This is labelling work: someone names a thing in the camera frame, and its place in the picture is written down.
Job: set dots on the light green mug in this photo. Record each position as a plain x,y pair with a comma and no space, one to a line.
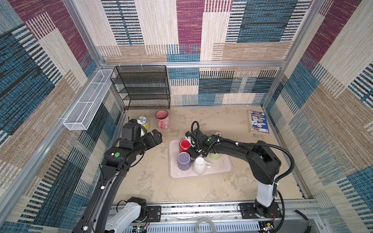
214,156

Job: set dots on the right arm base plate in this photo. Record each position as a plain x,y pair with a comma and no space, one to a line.
255,210

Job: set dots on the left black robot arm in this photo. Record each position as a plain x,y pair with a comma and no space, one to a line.
135,140

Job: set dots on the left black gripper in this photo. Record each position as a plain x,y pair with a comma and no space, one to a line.
152,142

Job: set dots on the red mug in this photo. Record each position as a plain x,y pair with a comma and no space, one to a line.
184,146

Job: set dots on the white mesh wall basket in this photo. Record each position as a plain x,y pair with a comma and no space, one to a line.
83,112

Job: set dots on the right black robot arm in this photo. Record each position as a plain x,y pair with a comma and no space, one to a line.
264,164

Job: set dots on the purple mug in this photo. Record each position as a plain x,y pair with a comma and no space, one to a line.
184,161

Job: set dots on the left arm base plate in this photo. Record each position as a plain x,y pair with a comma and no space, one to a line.
153,213

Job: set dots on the white plastic tray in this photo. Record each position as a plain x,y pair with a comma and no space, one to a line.
223,165

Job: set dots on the pink ghost pattern mug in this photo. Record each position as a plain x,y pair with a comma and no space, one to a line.
162,117

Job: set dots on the white mug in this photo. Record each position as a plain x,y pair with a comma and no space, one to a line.
200,165

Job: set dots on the yellow green labelled can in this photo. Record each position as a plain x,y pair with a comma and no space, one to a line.
142,120

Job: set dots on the black wire shelf rack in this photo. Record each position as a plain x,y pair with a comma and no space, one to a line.
142,87

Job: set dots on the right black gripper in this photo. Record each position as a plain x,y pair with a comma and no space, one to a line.
192,152

